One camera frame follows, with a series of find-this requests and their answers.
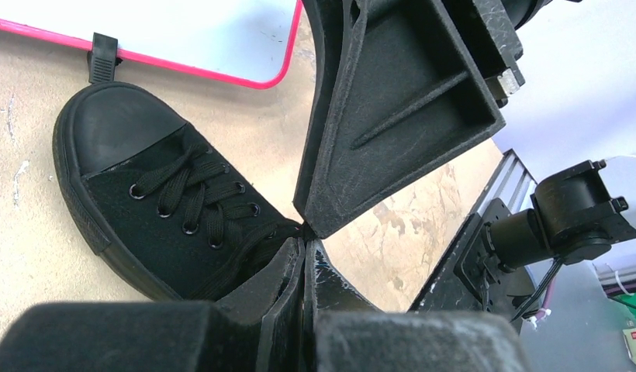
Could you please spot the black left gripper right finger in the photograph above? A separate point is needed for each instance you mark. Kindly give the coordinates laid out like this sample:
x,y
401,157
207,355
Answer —
x,y
343,331

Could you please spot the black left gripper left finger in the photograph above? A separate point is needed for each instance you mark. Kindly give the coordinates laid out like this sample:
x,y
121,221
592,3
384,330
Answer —
x,y
254,328

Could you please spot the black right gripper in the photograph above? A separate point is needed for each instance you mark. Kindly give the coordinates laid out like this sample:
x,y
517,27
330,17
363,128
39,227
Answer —
x,y
402,87

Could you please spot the black shoe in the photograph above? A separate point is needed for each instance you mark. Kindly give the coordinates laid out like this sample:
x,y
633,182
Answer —
x,y
105,138

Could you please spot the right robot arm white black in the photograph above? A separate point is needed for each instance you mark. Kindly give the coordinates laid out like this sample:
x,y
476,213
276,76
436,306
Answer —
x,y
573,218

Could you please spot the pink framed whiteboard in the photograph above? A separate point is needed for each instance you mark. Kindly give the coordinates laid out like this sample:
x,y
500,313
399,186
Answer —
x,y
246,43

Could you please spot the black whiteboard foot right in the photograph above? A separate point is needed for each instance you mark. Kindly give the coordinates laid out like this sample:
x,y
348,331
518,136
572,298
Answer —
x,y
102,59

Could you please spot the aluminium frame rail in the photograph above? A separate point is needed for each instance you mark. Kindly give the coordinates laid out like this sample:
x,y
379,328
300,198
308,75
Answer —
x,y
511,182

